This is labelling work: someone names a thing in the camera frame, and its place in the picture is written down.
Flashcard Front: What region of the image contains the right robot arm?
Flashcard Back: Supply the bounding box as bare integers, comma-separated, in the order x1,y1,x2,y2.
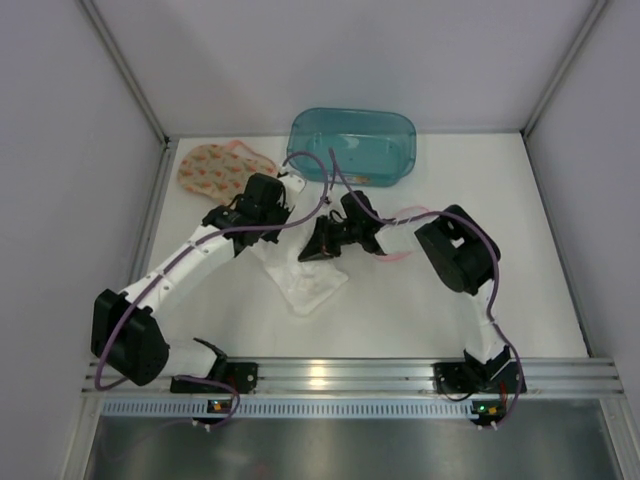
298,190,511,383

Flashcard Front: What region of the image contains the right aluminium corner post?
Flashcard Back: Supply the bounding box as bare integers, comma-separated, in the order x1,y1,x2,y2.
520,0,612,141

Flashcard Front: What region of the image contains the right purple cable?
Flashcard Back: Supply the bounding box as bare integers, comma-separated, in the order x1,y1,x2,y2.
327,147,524,429

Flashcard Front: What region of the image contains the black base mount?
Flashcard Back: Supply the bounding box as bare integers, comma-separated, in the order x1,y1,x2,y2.
170,360,259,394
433,361,527,396

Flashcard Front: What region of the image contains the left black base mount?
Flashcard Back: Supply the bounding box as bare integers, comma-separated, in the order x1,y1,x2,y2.
170,360,259,394

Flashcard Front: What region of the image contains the perforated cable duct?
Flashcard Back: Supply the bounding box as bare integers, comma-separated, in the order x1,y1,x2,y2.
101,397,504,420

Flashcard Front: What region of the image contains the purple cable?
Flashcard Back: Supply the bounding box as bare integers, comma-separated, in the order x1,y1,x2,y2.
327,147,524,429
94,153,334,432

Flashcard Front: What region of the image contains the left aluminium corner post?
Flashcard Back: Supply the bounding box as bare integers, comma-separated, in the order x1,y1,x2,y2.
76,0,168,145

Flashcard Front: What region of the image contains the white bra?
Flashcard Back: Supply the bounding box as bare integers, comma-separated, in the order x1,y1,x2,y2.
251,215,349,316

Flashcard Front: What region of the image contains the aluminium corner post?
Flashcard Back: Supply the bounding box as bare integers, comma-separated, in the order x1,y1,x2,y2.
520,0,612,141
76,0,168,145

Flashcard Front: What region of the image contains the teal plastic bin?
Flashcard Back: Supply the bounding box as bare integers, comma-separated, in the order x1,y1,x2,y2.
287,108,417,187

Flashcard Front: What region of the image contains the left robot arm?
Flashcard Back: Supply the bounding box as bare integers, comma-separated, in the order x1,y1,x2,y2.
90,173,306,386

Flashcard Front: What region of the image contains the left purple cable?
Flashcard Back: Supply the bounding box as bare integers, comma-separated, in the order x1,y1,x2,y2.
94,153,334,432

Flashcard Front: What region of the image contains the floral pink laundry bag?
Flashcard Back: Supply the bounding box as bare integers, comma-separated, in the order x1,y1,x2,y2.
177,140,278,205

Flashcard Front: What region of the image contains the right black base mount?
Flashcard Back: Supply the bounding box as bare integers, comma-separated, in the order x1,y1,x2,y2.
433,361,527,396

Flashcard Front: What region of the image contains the small white mesh laundry bag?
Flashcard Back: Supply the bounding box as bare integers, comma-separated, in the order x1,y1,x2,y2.
375,205,429,262

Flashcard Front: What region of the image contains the aluminium front rail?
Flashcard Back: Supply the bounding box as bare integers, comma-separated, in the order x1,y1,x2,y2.
82,355,624,399

